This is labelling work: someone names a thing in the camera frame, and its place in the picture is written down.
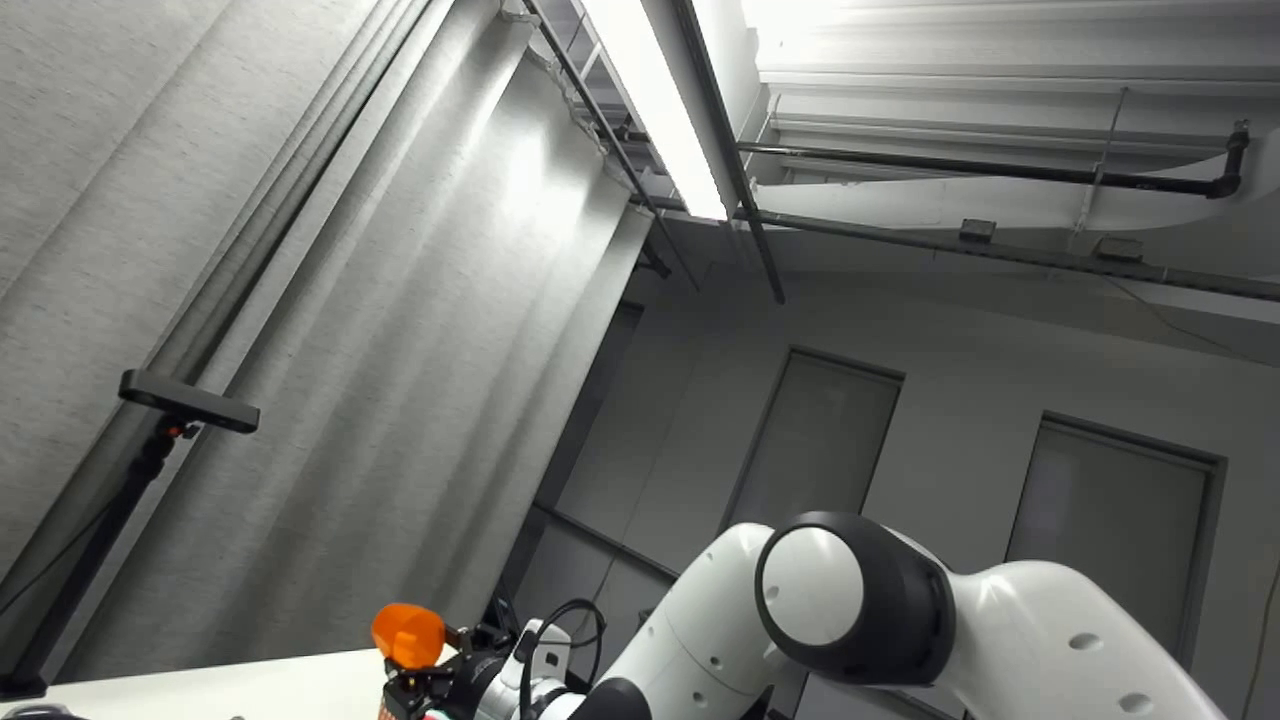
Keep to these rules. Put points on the orange plastic cup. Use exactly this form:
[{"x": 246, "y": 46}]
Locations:
[{"x": 410, "y": 638}]

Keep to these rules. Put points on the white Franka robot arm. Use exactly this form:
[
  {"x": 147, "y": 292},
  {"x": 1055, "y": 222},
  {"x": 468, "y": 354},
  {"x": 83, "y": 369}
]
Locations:
[{"x": 821, "y": 594}]

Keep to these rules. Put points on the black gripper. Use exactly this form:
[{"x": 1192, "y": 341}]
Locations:
[{"x": 464, "y": 687}]

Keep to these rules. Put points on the ceiling light fixture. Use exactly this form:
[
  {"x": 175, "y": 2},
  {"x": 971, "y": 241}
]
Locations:
[{"x": 691, "y": 76}]

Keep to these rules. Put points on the black ceiling pipe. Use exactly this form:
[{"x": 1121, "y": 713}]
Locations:
[{"x": 1218, "y": 184}]

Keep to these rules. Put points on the black camera stand left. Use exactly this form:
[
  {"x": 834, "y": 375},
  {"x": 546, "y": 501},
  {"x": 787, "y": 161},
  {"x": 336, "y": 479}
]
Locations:
[{"x": 62, "y": 576}]

